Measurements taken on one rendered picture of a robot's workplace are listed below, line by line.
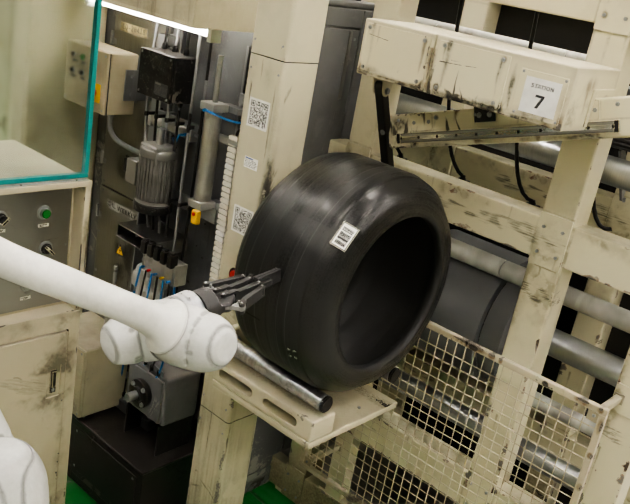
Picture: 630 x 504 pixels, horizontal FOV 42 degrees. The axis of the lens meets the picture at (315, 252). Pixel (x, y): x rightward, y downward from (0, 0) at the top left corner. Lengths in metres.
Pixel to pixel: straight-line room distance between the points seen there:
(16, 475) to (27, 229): 0.83
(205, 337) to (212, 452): 1.11
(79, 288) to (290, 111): 0.89
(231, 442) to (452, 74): 1.21
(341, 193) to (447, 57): 0.46
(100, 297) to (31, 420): 1.07
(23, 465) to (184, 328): 0.38
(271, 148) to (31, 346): 0.83
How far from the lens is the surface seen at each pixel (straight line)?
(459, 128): 2.20
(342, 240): 1.77
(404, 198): 1.89
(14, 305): 2.28
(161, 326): 1.42
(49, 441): 2.50
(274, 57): 2.07
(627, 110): 2.00
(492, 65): 2.00
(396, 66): 2.15
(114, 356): 1.56
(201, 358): 1.42
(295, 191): 1.88
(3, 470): 1.54
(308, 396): 2.02
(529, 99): 1.95
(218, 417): 2.43
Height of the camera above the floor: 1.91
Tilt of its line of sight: 20 degrees down
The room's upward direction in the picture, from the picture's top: 11 degrees clockwise
